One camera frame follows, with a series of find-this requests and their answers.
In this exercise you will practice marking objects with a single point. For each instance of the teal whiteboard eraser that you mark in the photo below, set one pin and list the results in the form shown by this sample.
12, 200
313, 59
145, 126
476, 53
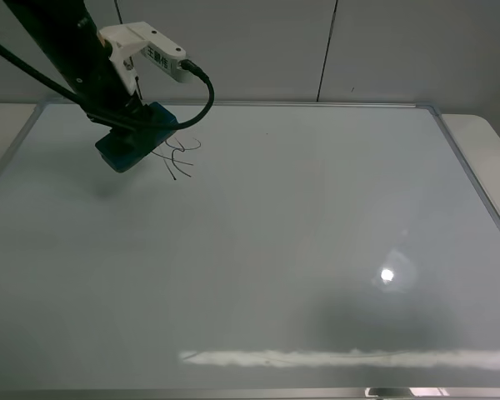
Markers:
122, 150

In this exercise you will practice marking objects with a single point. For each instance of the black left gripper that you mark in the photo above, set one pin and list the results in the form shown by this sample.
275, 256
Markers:
92, 76

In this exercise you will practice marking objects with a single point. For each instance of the black marker scribble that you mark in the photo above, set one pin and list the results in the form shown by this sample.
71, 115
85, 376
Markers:
171, 152

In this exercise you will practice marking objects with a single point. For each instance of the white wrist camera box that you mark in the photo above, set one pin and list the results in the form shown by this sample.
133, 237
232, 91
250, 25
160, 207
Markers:
127, 40

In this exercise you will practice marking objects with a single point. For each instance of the white whiteboard with aluminium frame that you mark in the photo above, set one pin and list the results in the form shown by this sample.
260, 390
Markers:
317, 251

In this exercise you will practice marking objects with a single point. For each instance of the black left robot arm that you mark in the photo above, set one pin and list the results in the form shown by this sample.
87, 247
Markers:
68, 36

